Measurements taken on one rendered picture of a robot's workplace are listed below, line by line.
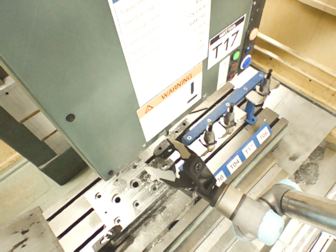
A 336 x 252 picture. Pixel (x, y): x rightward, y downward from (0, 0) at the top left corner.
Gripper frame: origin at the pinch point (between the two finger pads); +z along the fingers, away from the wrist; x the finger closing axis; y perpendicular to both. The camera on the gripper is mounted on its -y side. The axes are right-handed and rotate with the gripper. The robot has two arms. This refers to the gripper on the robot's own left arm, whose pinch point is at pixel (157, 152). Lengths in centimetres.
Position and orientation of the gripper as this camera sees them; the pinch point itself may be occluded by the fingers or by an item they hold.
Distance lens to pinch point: 69.2
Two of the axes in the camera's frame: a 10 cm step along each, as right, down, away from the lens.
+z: -8.1, -4.8, 3.4
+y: 0.5, 5.2, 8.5
